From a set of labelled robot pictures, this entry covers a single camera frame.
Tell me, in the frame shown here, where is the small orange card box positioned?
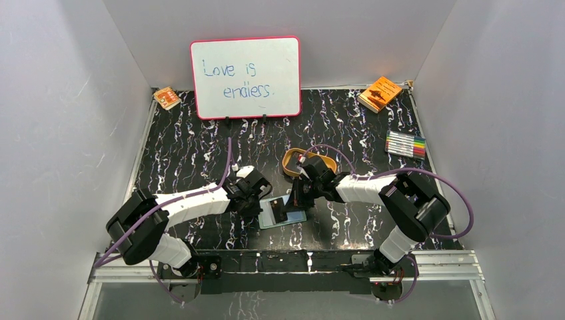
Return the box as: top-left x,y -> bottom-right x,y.
153,87 -> 181,110

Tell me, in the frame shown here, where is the coloured marker pen set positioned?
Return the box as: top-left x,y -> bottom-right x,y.
384,131 -> 426,161

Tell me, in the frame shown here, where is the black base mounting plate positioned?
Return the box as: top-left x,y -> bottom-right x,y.
157,249 -> 416,299

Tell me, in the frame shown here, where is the mint green card holder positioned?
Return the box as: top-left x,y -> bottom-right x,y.
258,195 -> 307,229

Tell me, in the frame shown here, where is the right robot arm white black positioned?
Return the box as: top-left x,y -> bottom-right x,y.
284,156 -> 451,276

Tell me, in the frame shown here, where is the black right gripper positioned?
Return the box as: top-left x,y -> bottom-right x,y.
284,175 -> 322,212

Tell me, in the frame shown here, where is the orange oval tray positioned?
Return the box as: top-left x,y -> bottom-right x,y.
281,148 -> 337,177

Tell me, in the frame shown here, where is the aluminium frame rail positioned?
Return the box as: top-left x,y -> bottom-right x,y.
79,250 -> 496,319

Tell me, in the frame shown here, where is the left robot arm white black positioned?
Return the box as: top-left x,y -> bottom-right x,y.
106,166 -> 273,277

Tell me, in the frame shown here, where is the orange book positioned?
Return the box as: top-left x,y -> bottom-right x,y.
357,77 -> 402,113

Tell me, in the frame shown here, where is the pink framed whiteboard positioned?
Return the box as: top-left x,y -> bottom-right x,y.
190,36 -> 302,120

